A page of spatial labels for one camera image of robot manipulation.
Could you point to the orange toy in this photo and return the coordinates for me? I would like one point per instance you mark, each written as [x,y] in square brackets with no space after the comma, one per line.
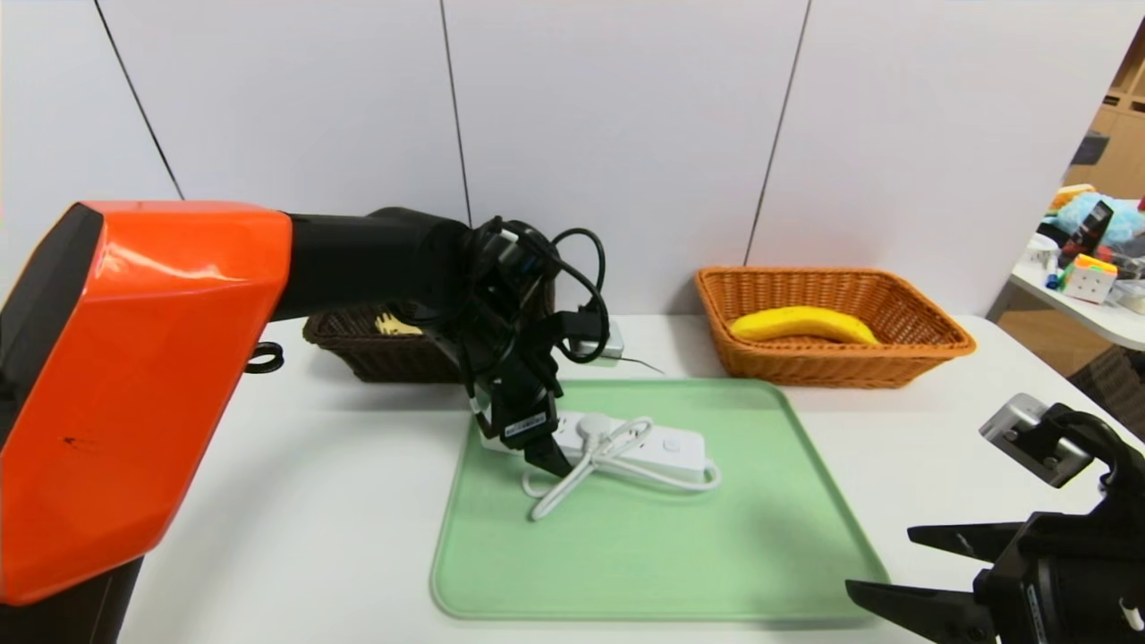
[1069,194]

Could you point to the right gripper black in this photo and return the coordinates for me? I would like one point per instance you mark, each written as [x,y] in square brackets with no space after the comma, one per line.
[1029,592]

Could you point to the black upright box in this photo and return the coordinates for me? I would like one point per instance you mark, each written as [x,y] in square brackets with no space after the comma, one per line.
[1093,228]

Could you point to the yellow banana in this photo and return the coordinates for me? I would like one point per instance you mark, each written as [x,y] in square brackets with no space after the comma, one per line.
[801,324]

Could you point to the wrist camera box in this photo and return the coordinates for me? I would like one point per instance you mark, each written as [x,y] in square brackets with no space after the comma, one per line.
[614,344]
[1024,438]

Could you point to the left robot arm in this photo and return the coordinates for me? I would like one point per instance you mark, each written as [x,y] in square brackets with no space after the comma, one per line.
[134,385]

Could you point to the light green plastic tray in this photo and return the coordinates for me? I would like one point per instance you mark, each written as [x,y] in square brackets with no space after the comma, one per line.
[733,555]

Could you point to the blue plush toy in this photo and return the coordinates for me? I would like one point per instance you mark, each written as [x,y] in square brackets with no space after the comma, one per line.
[1078,215]

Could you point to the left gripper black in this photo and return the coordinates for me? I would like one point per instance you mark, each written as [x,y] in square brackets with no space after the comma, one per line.
[525,424]

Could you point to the white side table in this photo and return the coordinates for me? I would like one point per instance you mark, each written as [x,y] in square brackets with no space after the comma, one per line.
[1100,322]

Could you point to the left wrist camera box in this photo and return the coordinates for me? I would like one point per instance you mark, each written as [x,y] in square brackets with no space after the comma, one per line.
[614,344]

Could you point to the colourful puzzle cube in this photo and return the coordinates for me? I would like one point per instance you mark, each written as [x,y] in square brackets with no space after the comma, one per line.
[1087,279]

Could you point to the dark brown wicker basket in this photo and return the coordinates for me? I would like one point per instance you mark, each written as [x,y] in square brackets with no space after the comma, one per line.
[376,358]

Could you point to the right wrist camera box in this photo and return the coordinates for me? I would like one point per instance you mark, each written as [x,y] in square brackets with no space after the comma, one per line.
[1024,438]

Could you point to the orange wicker basket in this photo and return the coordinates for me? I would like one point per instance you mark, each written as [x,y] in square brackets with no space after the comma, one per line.
[805,362]

